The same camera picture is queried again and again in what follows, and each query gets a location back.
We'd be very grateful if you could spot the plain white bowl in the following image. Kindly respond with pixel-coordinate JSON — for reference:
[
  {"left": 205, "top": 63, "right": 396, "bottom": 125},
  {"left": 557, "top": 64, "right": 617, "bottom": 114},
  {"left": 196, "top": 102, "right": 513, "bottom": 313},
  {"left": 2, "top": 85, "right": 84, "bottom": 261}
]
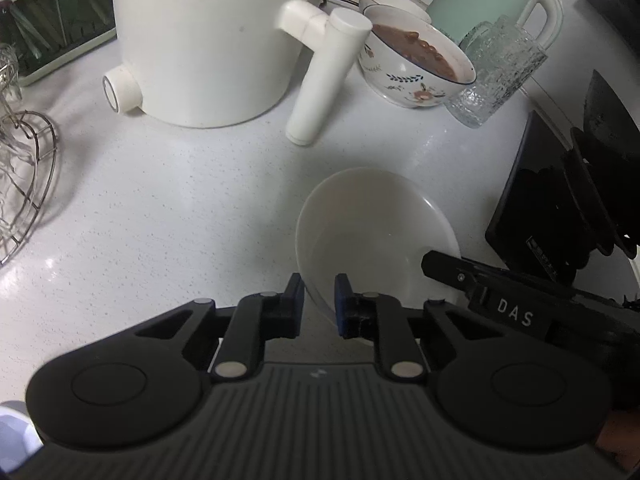
[{"left": 295, "top": 167, "right": 462, "bottom": 347}]

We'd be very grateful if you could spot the white electric cooking pot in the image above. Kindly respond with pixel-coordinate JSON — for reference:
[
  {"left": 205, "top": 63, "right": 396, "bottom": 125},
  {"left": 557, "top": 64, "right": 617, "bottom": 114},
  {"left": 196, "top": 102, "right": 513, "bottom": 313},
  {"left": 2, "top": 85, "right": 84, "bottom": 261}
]
[{"left": 101, "top": 0, "right": 374, "bottom": 147}]

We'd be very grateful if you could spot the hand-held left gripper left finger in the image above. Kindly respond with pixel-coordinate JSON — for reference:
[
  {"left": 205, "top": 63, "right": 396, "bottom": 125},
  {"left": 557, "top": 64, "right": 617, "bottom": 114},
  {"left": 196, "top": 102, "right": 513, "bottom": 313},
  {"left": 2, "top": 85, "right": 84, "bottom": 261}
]
[{"left": 135, "top": 272, "right": 306, "bottom": 381}]

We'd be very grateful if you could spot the floral bowl with brown food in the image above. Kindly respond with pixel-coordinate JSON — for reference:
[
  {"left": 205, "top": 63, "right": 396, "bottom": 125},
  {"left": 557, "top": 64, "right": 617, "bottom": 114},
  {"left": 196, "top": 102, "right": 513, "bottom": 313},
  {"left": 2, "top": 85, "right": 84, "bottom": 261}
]
[{"left": 358, "top": 6, "right": 477, "bottom": 110}]

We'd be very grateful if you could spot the green utensil holder box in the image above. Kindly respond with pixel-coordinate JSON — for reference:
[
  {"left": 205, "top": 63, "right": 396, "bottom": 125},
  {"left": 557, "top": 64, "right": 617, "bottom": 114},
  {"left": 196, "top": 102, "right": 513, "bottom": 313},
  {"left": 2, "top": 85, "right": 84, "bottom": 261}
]
[{"left": 0, "top": 0, "right": 119, "bottom": 87}]

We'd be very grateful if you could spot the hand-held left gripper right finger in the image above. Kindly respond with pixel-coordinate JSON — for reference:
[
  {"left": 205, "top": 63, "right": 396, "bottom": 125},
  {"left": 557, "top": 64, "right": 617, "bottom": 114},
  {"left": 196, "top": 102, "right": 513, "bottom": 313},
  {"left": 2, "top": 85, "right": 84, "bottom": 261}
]
[{"left": 334, "top": 273, "right": 507, "bottom": 382}]

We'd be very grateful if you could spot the white round object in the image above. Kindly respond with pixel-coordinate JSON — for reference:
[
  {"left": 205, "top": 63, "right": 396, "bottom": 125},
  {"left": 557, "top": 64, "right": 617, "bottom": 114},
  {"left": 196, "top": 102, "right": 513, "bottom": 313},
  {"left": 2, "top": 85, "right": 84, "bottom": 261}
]
[{"left": 0, "top": 400, "right": 40, "bottom": 462}]

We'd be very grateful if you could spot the metal wire basket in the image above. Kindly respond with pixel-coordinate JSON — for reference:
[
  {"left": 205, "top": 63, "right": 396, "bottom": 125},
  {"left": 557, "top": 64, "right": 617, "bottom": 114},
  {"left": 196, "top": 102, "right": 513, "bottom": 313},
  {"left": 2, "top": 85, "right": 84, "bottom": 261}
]
[{"left": 0, "top": 109, "right": 62, "bottom": 267}]

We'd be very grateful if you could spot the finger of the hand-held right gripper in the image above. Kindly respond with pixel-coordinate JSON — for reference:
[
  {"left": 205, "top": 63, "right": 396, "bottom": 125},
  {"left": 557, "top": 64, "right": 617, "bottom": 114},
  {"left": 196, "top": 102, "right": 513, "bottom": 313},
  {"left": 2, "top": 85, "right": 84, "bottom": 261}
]
[{"left": 421, "top": 249, "right": 552, "bottom": 342}]

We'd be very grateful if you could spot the black ribbed object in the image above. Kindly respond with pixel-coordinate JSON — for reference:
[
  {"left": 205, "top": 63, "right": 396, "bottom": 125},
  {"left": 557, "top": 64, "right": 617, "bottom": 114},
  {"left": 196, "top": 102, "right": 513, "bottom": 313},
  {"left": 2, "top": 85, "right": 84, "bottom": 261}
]
[{"left": 562, "top": 69, "right": 640, "bottom": 262}]

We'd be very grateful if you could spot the textured glass cup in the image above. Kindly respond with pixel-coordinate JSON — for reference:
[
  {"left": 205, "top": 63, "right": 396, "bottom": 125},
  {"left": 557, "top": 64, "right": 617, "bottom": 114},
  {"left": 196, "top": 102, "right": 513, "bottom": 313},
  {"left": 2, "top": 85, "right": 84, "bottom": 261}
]
[{"left": 444, "top": 15, "right": 549, "bottom": 129}]

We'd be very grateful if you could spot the black flat box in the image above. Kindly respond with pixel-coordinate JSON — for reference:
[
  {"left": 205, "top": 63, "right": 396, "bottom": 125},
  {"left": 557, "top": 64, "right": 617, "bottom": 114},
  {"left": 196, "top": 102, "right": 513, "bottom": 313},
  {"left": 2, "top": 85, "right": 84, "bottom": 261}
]
[{"left": 484, "top": 109, "right": 602, "bottom": 287}]

